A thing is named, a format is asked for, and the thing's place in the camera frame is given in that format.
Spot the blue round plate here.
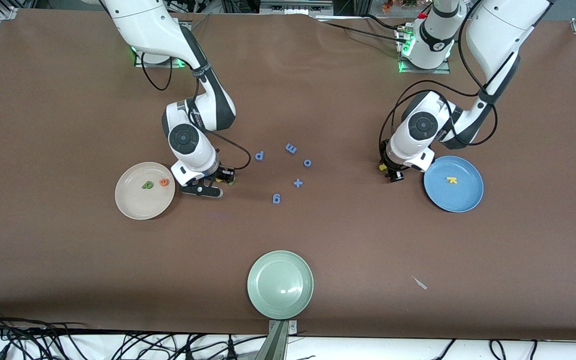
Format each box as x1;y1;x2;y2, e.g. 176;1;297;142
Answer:
423;155;485;213

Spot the beige round plate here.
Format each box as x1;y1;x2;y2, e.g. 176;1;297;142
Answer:
114;161;176;221

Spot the brown table cover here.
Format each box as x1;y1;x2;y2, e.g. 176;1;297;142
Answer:
0;9;576;341

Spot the green round plate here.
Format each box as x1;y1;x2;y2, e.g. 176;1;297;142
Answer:
247;250;315;320

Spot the grey equipment box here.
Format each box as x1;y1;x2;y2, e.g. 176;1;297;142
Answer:
259;0;335;16

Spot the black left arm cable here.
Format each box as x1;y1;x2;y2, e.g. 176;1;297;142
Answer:
379;0;499;166

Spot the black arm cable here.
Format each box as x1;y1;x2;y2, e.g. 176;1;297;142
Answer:
140;47;253;171
379;0;499;166

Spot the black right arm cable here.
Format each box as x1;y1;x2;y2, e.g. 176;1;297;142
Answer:
140;47;253;171

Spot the black base cable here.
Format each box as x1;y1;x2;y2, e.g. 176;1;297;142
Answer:
315;19;405;43

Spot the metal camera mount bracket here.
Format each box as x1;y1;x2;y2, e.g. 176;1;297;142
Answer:
254;320;299;360

